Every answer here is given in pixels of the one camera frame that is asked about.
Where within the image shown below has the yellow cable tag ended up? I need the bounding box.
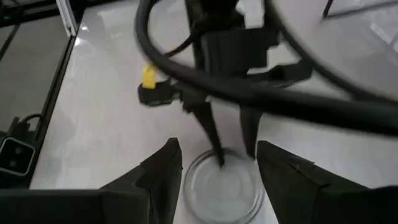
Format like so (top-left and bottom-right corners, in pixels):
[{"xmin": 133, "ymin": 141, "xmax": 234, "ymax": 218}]
[{"xmin": 141, "ymin": 63, "xmax": 157, "ymax": 90}]

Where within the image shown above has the black boxy device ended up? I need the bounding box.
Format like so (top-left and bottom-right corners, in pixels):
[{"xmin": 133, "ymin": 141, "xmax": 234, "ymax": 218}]
[{"xmin": 0, "ymin": 136, "xmax": 36, "ymax": 177}]

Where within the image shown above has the silver-lid tuna can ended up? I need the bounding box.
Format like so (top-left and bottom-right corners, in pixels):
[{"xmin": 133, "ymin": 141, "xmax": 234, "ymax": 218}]
[{"xmin": 182, "ymin": 147, "xmax": 266, "ymax": 224}]

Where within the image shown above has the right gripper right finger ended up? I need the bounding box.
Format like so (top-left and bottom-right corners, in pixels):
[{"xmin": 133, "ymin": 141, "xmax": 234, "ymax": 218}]
[{"xmin": 256, "ymin": 139, "xmax": 398, "ymax": 224}]

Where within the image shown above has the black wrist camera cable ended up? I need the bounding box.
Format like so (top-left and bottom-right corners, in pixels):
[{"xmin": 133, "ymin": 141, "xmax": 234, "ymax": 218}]
[{"xmin": 134, "ymin": 0, "xmax": 398, "ymax": 138}]

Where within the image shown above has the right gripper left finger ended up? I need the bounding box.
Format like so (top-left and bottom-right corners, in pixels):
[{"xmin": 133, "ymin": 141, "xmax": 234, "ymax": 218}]
[{"xmin": 0, "ymin": 138, "xmax": 183, "ymax": 224}]

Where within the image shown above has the silver aluminium rail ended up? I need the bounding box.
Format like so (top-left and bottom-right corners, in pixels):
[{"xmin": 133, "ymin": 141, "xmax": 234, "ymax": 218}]
[{"xmin": 55, "ymin": 0, "xmax": 78, "ymax": 37}]

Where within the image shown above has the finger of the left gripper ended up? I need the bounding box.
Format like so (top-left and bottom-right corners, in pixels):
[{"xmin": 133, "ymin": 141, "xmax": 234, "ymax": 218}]
[
  {"xmin": 182, "ymin": 93, "xmax": 226, "ymax": 168},
  {"xmin": 238, "ymin": 105, "xmax": 264, "ymax": 159}
]

